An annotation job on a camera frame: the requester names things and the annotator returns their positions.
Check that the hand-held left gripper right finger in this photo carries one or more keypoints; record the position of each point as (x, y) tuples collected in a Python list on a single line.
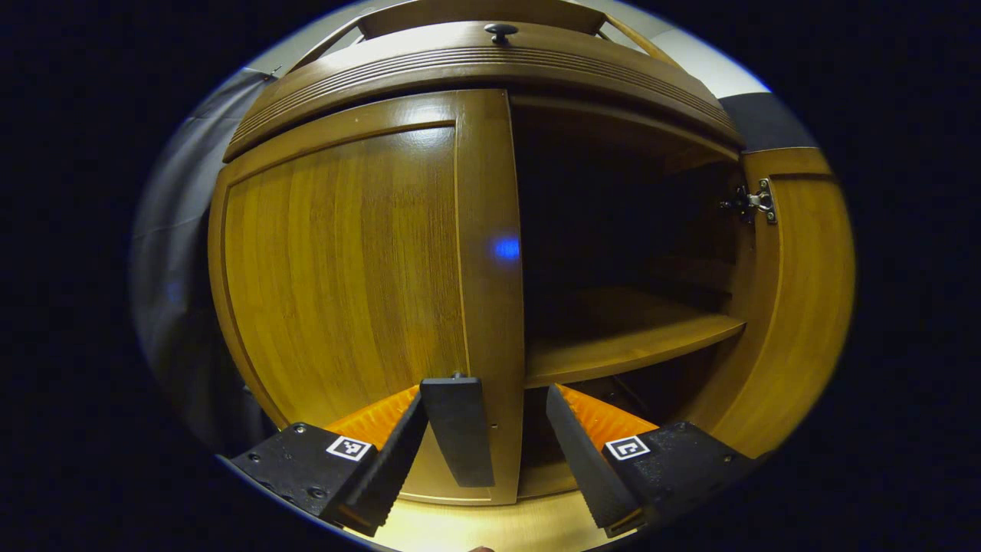
[(582, 468)]

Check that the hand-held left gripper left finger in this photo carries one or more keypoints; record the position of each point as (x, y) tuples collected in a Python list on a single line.
[(391, 471)]

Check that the wooden double-door shoe cabinet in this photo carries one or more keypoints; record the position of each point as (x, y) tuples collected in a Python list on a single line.
[(613, 215)]

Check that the metal door hinge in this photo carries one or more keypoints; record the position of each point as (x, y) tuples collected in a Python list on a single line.
[(759, 201)]

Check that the wooden cabinet drawer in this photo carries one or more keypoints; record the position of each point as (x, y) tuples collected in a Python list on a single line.
[(429, 65)]

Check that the wooden inner shelf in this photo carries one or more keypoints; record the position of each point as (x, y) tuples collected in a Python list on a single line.
[(613, 345)]

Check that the black round drawer knob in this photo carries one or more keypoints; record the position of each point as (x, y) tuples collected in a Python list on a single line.
[(501, 32)]

